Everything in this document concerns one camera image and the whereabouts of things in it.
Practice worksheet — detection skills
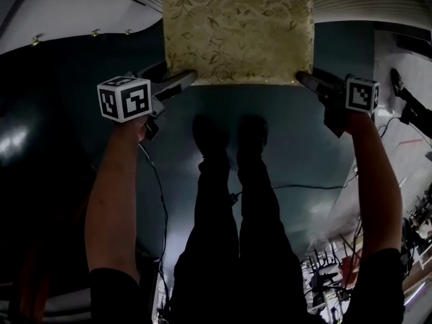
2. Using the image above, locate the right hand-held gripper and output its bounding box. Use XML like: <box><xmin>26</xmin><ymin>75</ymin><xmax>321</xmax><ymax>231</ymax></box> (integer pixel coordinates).
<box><xmin>296</xmin><ymin>68</ymin><xmax>381</xmax><ymax>138</ymax></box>

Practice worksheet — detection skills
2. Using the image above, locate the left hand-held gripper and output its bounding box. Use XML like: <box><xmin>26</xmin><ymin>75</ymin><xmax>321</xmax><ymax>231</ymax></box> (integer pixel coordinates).
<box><xmin>97</xmin><ymin>61</ymin><xmax>198</xmax><ymax>141</ymax></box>

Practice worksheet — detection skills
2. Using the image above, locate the floral cushioned white stool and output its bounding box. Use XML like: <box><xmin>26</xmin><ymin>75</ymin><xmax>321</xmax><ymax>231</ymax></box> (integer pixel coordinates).
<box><xmin>161</xmin><ymin>0</ymin><xmax>315</xmax><ymax>86</ymax></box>

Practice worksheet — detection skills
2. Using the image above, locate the white vanity desk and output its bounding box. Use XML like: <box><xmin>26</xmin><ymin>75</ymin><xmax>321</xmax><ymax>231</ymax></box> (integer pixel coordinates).
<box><xmin>0</xmin><ymin>0</ymin><xmax>432</xmax><ymax>55</ymax></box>

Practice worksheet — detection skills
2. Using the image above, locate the person's left forearm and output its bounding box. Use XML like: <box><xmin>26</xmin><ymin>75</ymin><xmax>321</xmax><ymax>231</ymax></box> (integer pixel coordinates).
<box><xmin>84</xmin><ymin>115</ymin><xmax>149</xmax><ymax>283</ymax></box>

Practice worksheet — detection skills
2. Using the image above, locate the person's right forearm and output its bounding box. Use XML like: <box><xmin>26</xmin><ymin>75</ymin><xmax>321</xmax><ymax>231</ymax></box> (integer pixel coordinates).
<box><xmin>346</xmin><ymin>111</ymin><xmax>404</xmax><ymax>263</ymax></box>

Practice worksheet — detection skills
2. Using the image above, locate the person's left shoe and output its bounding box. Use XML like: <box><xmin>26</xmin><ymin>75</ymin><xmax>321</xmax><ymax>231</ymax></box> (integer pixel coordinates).
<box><xmin>191</xmin><ymin>115</ymin><xmax>231</xmax><ymax>163</ymax></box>

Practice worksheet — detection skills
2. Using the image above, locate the person's shoe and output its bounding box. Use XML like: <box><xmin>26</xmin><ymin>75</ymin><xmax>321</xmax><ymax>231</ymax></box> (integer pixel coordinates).
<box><xmin>235</xmin><ymin>114</ymin><xmax>270</xmax><ymax>161</ymax></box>
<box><xmin>191</xmin><ymin>115</ymin><xmax>231</xmax><ymax>163</ymax></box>

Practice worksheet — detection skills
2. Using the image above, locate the person's right shoe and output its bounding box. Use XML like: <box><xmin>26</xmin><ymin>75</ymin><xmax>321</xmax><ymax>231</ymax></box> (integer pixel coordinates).
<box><xmin>235</xmin><ymin>114</ymin><xmax>270</xmax><ymax>161</ymax></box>

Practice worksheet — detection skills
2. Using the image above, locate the open shelf unit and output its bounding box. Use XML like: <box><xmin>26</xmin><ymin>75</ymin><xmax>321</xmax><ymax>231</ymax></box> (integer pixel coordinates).
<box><xmin>373</xmin><ymin>28</ymin><xmax>432</xmax><ymax>59</ymax></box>

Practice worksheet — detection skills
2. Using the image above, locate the person's black clothing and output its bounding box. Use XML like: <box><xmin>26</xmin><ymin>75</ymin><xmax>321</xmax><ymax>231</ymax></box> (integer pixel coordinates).
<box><xmin>89</xmin><ymin>153</ymin><xmax>406</xmax><ymax>324</ymax></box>

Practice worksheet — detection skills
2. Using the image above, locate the black floor cable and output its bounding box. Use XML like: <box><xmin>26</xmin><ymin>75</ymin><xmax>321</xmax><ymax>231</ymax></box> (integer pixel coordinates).
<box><xmin>377</xmin><ymin>115</ymin><xmax>411</xmax><ymax>138</ymax></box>

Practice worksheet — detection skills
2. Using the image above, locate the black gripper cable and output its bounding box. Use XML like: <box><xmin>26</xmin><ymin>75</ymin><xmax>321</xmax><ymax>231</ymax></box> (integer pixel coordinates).
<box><xmin>229</xmin><ymin>172</ymin><xmax>359</xmax><ymax>204</ymax></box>
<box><xmin>137</xmin><ymin>140</ymin><xmax>169</xmax><ymax>283</ymax></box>

